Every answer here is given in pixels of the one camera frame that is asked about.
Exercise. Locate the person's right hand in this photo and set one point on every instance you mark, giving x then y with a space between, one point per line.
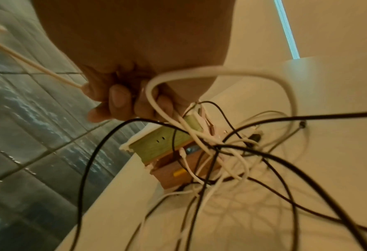
139 36

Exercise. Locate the blue LED light strip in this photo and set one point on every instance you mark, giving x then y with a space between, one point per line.
287 29

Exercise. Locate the white table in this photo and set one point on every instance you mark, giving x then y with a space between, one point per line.
341 85

